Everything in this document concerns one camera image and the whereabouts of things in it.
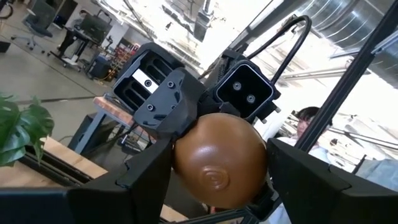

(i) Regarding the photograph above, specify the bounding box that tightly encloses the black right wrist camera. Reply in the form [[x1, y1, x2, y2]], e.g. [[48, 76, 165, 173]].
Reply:
[[214, 58, 282, 124]]

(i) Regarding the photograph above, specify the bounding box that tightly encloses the black computer monitor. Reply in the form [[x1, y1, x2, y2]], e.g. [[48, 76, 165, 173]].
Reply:
[[79, 9, 113, 44]]

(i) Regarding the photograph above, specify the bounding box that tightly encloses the grey metal desk frame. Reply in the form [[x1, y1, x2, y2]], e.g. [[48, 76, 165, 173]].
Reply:
[[67, 95, 137, 155]]

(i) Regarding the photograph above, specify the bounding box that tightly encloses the grey office chair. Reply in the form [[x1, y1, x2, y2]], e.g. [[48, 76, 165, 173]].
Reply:
[[11, 0, 57, 52]]

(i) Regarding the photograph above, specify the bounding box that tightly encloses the potted monstera plant white pot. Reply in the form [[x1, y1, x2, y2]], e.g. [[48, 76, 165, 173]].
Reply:
[[0, 93, 55, 167]]

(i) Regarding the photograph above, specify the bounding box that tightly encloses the dark blue bin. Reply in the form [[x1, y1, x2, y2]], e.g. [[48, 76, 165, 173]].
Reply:
[[90, 55, 111, 79]]

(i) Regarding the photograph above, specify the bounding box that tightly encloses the black camera cable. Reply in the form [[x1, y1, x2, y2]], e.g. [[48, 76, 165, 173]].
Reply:
[[247, 14, 313, 85]]

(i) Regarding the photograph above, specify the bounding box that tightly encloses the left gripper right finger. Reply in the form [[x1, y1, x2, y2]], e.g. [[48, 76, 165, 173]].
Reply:
[[267, 139, 398, 224]]

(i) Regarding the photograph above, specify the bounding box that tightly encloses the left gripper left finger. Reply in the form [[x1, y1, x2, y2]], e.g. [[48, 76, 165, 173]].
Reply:
[[0, 139, 174, 224]]

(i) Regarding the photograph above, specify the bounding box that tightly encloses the silver ventilation duct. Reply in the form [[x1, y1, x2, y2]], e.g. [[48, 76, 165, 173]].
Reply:
[[295, 0, 398, 90]]

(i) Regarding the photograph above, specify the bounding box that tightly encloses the person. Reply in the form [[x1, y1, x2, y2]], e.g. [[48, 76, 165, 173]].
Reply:
[[270, 105, 335, 224]]

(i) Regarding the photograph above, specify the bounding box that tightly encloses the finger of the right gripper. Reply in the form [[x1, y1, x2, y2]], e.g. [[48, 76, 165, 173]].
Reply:
[[247, 182, 282, 221], [133, 67, 206, 141]]

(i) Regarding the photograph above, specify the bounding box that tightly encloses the plastic kiwi half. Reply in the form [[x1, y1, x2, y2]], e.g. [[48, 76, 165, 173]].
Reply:
[[172, 112, 269, 210]]

